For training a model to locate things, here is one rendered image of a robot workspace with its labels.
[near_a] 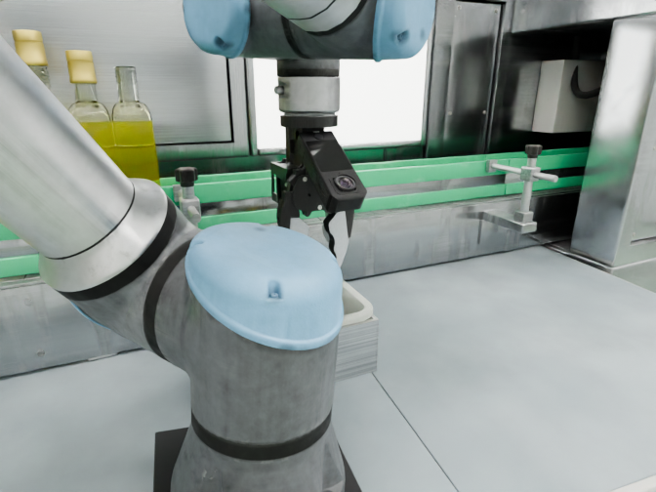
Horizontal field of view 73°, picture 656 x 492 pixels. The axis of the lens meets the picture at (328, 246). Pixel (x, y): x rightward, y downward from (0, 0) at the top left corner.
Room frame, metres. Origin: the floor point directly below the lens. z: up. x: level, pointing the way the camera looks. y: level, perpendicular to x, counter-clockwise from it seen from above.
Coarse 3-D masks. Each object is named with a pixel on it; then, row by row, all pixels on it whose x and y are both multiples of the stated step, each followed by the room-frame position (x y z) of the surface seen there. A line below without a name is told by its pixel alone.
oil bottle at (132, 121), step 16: (112, 112) 0.69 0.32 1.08; (128, 112) 0.69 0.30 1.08; (144, 112) 0.70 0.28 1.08; (128, 128) 0.69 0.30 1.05; (144, 128) 0.69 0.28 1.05; (128, 144) 0.68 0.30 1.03; (144, 144) 0.69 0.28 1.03; (128, 160) 0.68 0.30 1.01; (144, 160) 0.69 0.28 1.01; (128, 176) 0.68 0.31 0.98; (144, 176) 0.69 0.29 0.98
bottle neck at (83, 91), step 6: (72, 84) 0.68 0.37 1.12; (78, 84) 0.68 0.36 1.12; (84, 84) 0.68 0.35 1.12; (90, 84) 0.69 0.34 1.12; (78, 90) 0.68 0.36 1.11; (84, 90) 0.68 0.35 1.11; (90, 90) 0.68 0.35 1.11; (78, 96) 0.68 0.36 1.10; (84, 96) 0.68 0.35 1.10; (90, 96) 0.68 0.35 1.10; (96, 96) 0.69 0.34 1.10
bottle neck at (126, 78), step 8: (120, 72) 0.70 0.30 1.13; (128, 72) 0.70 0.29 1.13; (120, 80) 0.70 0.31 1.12; (128, 80) 0.70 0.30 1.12; (136, 80) 0.71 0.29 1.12; (120, 88) 0.70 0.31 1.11; (128, 88) 0.70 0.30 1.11; (136, 88) 0.71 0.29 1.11; (120, 96) 0.70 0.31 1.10; (128, 96) 0.70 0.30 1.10; (136, 96) 0.71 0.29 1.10
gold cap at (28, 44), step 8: (16, 32) 0.65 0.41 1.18; (24, 32) 0.65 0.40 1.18; (32, 32) 0.66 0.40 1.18; (40, 32) 0.67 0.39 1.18; (16, 40) 0.65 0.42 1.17; (24, 40) 0.65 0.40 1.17; (32, 40) 0.66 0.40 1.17; (40, 40) 0.67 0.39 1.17; (16, 48) 0.65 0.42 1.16; (24, 48) 0.65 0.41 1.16; (32, 48) 0.65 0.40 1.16; (40, 48) 0.66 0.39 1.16; (24, 56) 0.65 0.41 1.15; (32, 56) 0.65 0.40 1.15; (40, 56) 0.66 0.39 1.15; (32, 64) 0.65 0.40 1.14; (40, 64) 0.66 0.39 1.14
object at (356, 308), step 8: (344, 280) 0.61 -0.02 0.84; (344, 288) 0.59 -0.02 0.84; (352, 288) 0.58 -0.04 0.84; (344, 296) 0.58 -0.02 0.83; (352, 296) 0.56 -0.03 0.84; (360, 296) 0.55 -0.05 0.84; (344, 304) 0.58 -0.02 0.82; (352, 304) 0.56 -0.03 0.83; (360, 304) 0.54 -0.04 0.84; (368, 304) 0.53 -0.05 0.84; (344, 312) 0.58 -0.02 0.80; (352, 312) 0.55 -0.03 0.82; (360, 312) 0.51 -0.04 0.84; (368, 312) 0.51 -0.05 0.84; (344, 320) 0.49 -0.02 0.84; (352, 320) 0.49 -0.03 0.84; (360, 320) 0.50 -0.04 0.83
